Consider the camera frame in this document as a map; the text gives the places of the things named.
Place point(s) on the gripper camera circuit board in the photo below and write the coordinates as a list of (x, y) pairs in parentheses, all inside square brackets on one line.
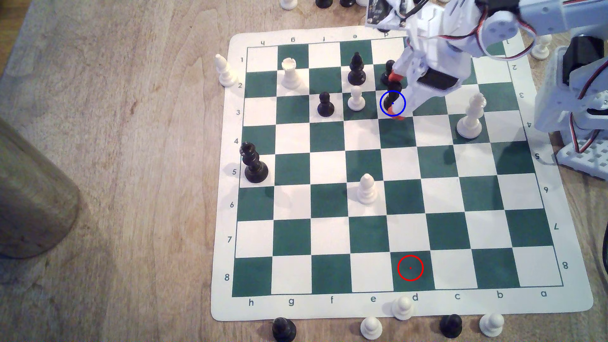
[(382, 12)]

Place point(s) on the black chess pawn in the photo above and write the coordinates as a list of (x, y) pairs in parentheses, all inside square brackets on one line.
[(325, 107), (284, 330), (387, 69), (393, 92), (451, 327)]

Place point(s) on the black chess queen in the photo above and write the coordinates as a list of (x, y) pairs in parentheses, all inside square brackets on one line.
[(254, 168)]

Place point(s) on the brown wooden cylinder post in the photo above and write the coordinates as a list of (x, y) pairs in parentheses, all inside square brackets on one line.
[(33, 199)]

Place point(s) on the white chess bishop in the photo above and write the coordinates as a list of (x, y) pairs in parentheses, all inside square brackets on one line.
[(366, 190), (226, 73)]

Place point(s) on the white chess piece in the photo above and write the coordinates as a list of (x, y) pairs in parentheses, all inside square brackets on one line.
[(288, 4), (362, 2)]

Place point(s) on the white chess rook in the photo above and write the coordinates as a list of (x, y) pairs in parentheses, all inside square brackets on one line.
[(290, 76)]

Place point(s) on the green white chess mat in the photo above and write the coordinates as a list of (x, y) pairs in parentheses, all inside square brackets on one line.
[(327, 237)]

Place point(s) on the white chess queen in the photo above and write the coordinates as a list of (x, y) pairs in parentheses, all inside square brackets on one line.
[(471, 121)]

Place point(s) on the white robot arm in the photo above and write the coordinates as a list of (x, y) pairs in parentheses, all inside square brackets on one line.
[(546, 14)]

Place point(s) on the black chess piece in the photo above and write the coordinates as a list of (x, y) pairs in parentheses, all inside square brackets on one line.
[(324, 3), (347, 2)]

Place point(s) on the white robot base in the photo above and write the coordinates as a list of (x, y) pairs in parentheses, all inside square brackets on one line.
[(586, 164)]

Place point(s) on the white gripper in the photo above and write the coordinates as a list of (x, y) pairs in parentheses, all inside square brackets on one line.
[(438, 79)]

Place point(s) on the white chess pawn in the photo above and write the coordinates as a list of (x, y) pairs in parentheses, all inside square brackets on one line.
[(403, 308), (356, 100), (491, 325), (540, 47), (371, 328)]

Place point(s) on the black chess bishop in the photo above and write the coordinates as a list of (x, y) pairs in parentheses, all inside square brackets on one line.
[(356, 71)]

